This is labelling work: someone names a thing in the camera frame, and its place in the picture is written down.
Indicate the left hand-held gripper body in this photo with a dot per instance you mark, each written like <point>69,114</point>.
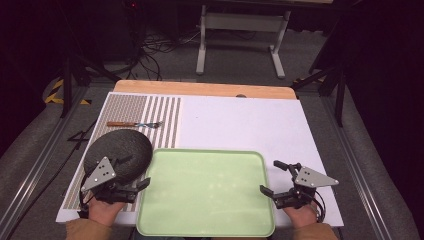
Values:
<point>99,175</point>

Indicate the white mat with striped part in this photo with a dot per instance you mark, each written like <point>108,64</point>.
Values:
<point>240,123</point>

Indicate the person's right hand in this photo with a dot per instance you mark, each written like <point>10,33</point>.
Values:
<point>301,216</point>

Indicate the wooden table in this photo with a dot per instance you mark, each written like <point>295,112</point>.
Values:
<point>200,88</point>

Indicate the white metal stand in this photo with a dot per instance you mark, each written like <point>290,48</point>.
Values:
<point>243,21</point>

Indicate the aluminium rail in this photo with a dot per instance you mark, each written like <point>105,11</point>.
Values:
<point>36,166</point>
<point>353,160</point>

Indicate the black round plate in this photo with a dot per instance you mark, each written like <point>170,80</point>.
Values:
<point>125,146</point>

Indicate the person's left hand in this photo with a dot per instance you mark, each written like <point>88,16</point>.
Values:
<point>104,211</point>

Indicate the light green tray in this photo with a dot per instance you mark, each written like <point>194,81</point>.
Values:
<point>206,193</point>

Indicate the yellow and black hazard tape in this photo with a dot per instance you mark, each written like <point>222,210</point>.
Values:
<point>53,95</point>

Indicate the black metal stand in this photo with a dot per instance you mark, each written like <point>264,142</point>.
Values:
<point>339,96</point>
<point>68,86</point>

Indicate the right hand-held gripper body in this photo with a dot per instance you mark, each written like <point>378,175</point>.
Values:
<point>311,179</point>

